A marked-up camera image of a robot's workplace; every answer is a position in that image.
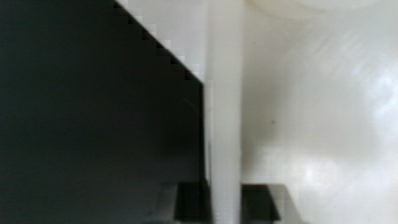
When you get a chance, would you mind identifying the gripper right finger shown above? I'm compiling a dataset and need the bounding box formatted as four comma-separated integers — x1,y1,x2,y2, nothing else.
242,184,300,224

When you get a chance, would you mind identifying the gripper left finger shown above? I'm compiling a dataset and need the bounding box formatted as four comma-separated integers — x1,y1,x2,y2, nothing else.
155,182,210,224

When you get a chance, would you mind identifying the white square tabletop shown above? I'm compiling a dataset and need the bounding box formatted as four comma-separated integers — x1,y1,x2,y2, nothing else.
116,0,398,224

